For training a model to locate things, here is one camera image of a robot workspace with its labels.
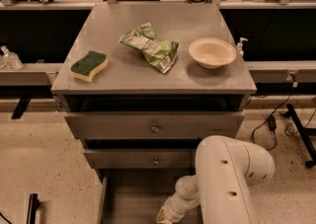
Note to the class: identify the grey drawer cabinet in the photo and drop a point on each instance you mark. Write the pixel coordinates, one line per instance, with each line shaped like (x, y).
(129, 84)

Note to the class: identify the clear sanitizer bottle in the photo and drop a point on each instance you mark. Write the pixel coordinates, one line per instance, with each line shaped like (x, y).
(11, 59)

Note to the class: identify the grey bottom drawer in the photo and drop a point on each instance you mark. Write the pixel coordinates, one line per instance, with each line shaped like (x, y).
(135, 196)

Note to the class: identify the green yellow sponge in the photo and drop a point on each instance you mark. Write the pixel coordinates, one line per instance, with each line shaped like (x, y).
(88, 66)

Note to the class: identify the white bowl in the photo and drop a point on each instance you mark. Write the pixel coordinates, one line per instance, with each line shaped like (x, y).
(212, 53)

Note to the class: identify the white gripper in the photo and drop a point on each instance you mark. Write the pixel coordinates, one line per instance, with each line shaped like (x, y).
(170, 212)

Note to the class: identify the black stand foot left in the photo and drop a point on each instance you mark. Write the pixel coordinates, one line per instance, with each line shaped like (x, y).
(33, 206)

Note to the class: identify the black stand leg right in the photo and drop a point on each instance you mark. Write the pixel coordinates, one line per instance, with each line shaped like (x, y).
(305, 134)

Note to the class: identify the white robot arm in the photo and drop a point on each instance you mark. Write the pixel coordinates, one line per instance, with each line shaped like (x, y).
(225, 169)

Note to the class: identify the grey top drawer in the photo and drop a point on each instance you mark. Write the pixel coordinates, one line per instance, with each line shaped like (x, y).
(153, 125)

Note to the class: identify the grey drawer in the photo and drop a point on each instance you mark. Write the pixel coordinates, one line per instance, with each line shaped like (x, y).
(140, 158)
(153, 125)
(135, 196)

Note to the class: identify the white pump bottle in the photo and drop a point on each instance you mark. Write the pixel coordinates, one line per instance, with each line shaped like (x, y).
(240, 44)

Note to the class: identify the green crumpled chip bag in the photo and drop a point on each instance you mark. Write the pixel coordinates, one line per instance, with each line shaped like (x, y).
(160, 54)

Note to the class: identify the grey middle drawer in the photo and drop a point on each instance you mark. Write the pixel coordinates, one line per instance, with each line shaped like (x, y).
(140, 158)

